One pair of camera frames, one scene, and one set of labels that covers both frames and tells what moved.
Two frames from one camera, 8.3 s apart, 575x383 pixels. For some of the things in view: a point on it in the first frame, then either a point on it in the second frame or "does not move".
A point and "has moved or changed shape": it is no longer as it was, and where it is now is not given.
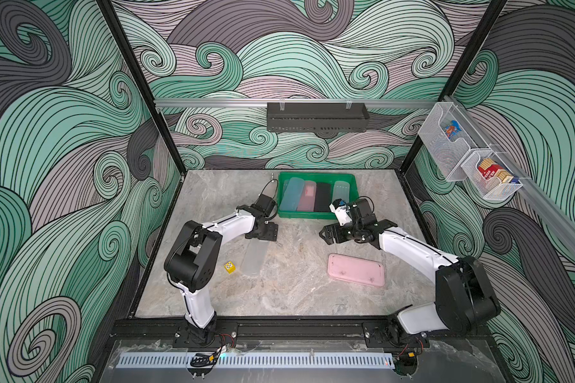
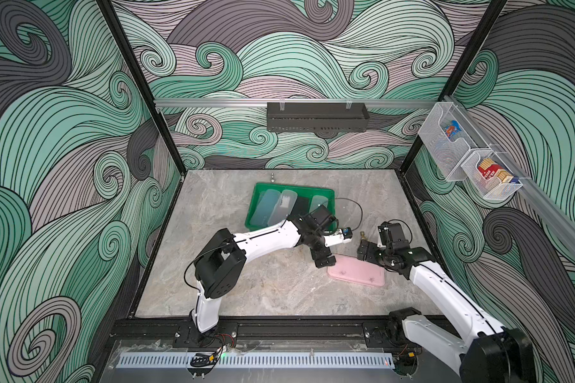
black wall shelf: x=317 y=117 does not move
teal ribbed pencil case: x=292 y=194 has moved or changed shape
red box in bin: x=489 y=169 does not move
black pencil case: x=323 y=197 -> x=301 y=206
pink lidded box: x=364 y=271 does not move
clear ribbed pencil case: x=255 y=256 -> x=283 y=207
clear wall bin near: x=489 y=176 does not move
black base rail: x=362 y=333 does not move
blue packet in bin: x=453 y=128 does not move
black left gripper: x=272 y=234 -> x=326 y=254
